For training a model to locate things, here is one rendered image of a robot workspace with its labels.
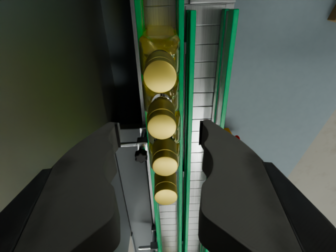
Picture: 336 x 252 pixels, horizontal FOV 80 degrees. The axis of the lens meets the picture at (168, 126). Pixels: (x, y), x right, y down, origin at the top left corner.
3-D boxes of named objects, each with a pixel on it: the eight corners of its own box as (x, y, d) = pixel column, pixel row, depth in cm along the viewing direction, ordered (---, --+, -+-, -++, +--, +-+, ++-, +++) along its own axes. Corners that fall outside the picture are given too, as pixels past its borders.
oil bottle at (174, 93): (148, 54, 46) (139, 85, 27) (172, 53, 46) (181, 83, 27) (150, 78, 49) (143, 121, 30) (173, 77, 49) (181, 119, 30)
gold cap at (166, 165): (151, 137, 29) (149, 157, 25) (175, 135, 29) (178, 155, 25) (153, 157, 31) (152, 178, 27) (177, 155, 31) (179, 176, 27)
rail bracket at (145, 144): (124, 122, 55) (114, 152, 43) (149, 121, 55) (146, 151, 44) (126, 134, 57) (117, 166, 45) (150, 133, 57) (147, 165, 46)
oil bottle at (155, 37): (146, 25, 43) (136, 38, 24) (173, 24, 43) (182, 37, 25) (148, 53, 46) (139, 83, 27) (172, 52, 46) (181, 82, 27)
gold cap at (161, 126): (147, 99, 26) (144, 114, 22) (174, 97, 26) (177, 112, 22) (149, 123, 28) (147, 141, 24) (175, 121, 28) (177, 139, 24)
